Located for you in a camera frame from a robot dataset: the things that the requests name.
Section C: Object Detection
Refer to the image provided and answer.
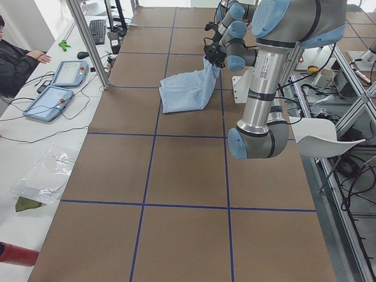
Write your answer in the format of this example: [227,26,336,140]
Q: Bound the black monitor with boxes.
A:
[105,0,128,36]

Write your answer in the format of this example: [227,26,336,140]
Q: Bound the clear plastic bag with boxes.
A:
[11,146,79,204]

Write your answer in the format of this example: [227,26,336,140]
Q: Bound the black computer mouse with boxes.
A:
[76,51,89,59]

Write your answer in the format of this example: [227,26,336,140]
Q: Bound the white plastic chair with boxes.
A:
[289,116,365,158]

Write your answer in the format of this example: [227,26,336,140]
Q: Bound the green plastic toy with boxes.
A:
[58,39,71,52]

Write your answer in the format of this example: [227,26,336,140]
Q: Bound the upper teach pendant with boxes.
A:
[51,60,88,88]

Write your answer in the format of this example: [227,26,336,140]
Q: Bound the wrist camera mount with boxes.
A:
[204,21,221,45]

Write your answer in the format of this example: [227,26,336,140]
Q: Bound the seated person in black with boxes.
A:
[1,16,51,98]

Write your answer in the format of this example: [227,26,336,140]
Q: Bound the olive green cloth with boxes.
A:
[15,197,42,213]

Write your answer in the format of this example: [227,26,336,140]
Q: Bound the lower teach pendant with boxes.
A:
[22,86,73,122]

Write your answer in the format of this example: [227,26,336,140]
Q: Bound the red bottle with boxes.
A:
[1,242,39,267]

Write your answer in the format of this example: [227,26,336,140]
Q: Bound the black keyboard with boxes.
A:
[89,19,106,45]

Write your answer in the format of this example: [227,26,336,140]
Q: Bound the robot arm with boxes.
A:
[203,1,258,71]
[228,1,347,159]

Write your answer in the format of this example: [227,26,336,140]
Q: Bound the grey aluminium frame post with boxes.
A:
[67,0,110,90]

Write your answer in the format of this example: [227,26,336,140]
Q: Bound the teach pendant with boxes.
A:
[22,86,73,122]
[51,60,88,88]

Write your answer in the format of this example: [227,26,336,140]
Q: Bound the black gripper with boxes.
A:
[204,45,226,68]

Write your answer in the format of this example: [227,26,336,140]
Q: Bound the light blue button shirt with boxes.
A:
[159,58,220,113]

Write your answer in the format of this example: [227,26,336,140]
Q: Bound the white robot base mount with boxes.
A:
[231,67,254,103]

